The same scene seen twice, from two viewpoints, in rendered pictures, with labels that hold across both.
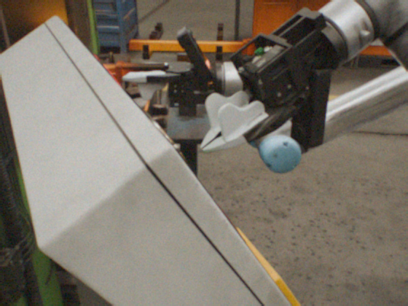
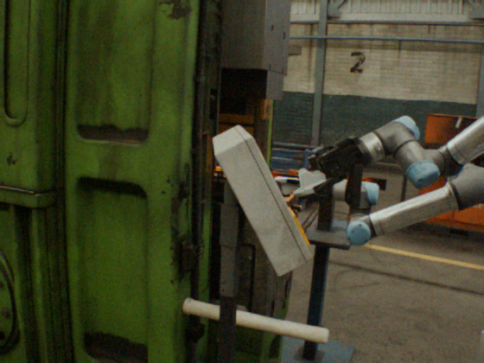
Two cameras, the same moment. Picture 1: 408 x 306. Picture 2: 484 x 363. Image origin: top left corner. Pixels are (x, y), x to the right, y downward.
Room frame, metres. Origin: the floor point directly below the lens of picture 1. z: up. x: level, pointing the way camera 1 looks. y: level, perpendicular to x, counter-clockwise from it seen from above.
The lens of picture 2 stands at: (-0.61, -0.26, 1.27)
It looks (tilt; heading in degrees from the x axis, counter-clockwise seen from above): 10 degrees down; 21
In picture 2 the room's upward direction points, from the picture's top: 3 degrees clockwise
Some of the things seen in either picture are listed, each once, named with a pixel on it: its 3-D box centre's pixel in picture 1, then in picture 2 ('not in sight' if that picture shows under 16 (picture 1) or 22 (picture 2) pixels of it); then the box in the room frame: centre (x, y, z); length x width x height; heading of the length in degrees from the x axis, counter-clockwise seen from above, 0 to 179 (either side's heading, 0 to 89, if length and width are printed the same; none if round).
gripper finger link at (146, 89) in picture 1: (145, 87); (285, 186); (0.88, 0.13, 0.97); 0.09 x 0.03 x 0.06; 104
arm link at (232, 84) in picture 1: (230, 79); (340, 189); (0.92, -0.06, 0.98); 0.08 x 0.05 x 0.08; 0
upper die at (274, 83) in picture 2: not in sight; (219, 83); (0.89, 0.40, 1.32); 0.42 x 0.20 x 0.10; 90
